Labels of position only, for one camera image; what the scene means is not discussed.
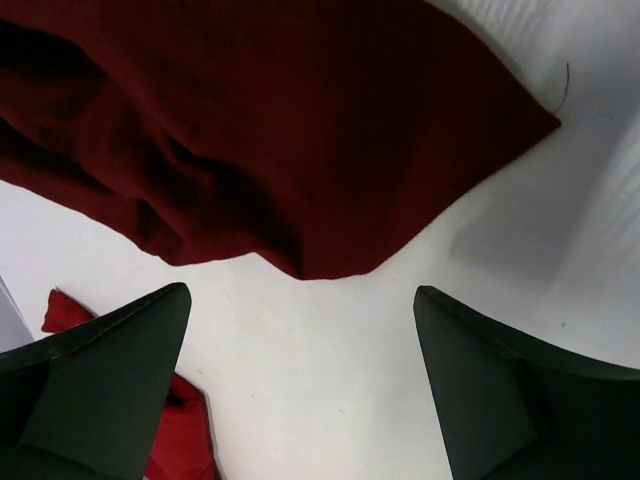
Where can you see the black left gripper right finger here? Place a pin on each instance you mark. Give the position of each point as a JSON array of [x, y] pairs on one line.
[[511, 406]]

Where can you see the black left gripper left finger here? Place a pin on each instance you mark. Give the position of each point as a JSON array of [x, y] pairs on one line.
[[86, 403]]

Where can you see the dark maroon t shirt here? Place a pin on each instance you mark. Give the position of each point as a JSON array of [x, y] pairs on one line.
[[321, 135]]

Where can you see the folded red t shirt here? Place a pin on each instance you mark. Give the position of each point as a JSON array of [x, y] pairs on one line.
[[182, 448]]

